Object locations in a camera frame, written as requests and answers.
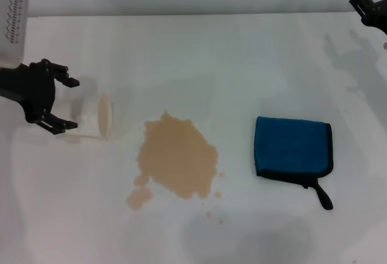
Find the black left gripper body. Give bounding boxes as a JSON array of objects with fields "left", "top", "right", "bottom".
[{"left": 0, "top": 63, "right": 57, "bottom": 124}]

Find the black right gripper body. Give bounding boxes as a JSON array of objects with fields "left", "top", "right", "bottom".
[{"left": 371, "top": 0, "right": 387, "bottom": 36}]

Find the white paper cup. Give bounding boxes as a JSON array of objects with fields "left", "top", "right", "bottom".
[{"left": 56, "top": 92, "right": 115, "bottom": 143}]

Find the blue rag with black trim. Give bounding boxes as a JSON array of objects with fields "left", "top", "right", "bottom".
[{"left": 253, "top": 115, "right": 335, "bottom": 211}]

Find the small brown water puddle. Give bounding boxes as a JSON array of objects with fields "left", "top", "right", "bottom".
[{"left": 125, "top": 186, "right": 154, "bottom": 211}]

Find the large brown water stain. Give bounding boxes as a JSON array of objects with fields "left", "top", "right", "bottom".
[{"left": 134, "top": 109, "right": 219, "bottom": 201}]

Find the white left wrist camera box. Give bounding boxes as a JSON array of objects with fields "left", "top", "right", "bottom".
[{"left": 0, "top": 0, "right": 30, "bottom": 67}]

